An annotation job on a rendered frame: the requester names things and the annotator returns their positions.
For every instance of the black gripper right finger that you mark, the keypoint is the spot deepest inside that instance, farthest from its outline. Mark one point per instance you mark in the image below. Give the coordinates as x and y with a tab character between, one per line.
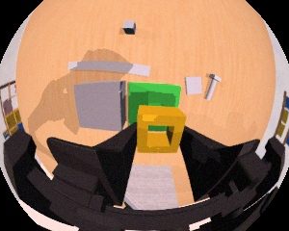
208	161

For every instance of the long grey flat bar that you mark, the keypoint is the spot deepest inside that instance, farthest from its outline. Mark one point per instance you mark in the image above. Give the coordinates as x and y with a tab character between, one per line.
137	69

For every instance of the orange square nut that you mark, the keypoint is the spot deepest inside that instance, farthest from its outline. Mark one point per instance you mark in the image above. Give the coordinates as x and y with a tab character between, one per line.
167	142

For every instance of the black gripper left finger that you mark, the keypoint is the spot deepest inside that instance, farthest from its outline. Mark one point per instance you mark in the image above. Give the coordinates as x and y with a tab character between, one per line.
112	167

